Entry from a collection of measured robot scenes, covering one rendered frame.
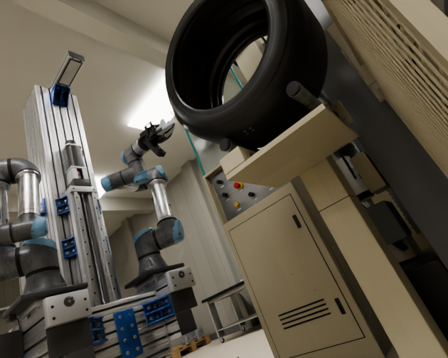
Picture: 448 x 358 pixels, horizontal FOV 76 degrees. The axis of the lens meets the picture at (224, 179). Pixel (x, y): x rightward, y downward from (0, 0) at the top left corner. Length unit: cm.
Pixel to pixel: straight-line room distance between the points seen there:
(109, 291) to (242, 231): 79
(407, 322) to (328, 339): 58
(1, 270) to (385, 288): 135
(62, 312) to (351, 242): 101
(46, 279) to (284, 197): 116
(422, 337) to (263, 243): 86
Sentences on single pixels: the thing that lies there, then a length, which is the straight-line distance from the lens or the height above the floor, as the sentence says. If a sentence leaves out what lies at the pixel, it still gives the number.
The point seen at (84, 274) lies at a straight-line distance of 150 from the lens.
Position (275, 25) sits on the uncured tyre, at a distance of 96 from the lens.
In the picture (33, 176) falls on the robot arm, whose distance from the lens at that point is 149.
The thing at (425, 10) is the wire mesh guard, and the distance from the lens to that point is 29.
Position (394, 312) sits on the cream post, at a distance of 117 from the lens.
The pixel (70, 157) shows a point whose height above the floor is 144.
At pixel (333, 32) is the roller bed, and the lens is 128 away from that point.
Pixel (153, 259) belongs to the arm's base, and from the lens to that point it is 154.
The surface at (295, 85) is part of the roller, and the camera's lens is 89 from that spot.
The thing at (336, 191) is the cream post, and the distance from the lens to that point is 117.
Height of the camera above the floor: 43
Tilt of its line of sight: 23 degrees up
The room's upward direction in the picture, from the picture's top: 23 degrees counter-clockwise
